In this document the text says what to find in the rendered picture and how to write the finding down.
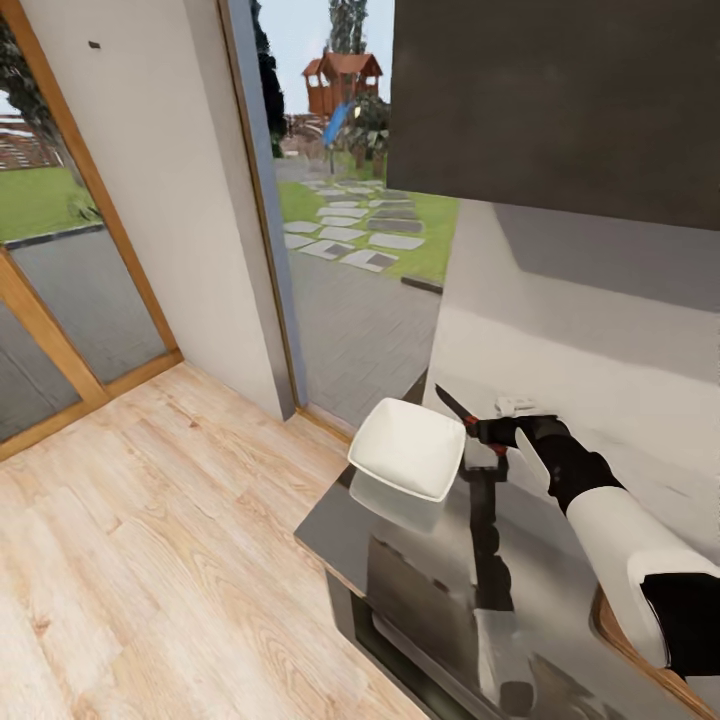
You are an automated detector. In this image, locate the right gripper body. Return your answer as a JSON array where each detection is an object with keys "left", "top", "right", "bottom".
[{"left": 474, "top": 417, "right": 512, "bottom": 445}]

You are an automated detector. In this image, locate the parer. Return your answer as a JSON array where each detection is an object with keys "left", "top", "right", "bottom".
[{"left": 437, "top": 385, "right": 507, "bottom": 454}]

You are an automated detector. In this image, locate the cutting board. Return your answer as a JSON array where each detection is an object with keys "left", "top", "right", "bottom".
[{"left": 594, "top": 588, "right": 720, "bottom": 720}]

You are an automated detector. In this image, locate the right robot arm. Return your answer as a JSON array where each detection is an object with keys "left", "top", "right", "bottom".
[{"left": 466, "top": 395, "right": 720, "bottom": 718}]

